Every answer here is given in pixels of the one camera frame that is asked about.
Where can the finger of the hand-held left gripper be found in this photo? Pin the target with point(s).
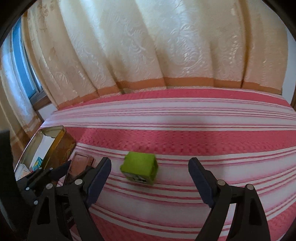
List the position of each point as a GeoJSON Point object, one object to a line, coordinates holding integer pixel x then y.
{"type": "Point", "coordinates": [90, 169]}
{"type": "Point", "coordinates": [61, 171]}

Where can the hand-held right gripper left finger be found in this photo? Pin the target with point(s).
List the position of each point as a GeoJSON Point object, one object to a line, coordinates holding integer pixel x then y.
{"type": "Point", "coordinates": [99, 180]}

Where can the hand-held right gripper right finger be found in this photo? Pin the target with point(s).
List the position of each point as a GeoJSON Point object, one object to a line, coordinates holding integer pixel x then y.
{"type": "Point", "coordinates": [200, 180]}

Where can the small pink brown box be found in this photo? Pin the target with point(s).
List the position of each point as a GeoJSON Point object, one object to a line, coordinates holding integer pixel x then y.
{"type": "Point", "coordinates": [79, 162]}

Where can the blue toy brick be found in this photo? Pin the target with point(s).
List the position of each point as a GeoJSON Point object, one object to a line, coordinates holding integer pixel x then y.
{"type": "Point", "coordinates": [38, 163]}

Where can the gold tin box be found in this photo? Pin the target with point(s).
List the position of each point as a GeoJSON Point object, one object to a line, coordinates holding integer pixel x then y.
{"type": "Point", "coordinates": [62, 143]}

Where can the green printed cube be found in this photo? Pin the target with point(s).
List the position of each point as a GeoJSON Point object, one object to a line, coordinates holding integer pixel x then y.
{"type": "Point", "coordinates": [138, 166]}

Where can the pink striped bedspread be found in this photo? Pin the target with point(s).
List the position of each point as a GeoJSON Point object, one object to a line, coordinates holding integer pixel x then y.
{"type": "Point", "coordinates": [185, 139]}

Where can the wooden window sill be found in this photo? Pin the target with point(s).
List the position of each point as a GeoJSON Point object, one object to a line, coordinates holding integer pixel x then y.
{"type": "Point", "coordinates": [42, 103]}

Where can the narrow cream patterned curtain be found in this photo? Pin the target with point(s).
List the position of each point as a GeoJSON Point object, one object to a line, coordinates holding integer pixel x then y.
{"type": "Point", "coordinates": [16, 111]}

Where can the window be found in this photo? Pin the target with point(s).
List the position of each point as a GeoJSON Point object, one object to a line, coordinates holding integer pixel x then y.
{"type": "Point", "coordinates": [23, 64]}

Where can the wide cream patterned curtain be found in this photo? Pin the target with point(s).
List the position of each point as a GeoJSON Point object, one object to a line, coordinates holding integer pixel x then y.
{"type": "Point", "coordinates": [150, 41]}

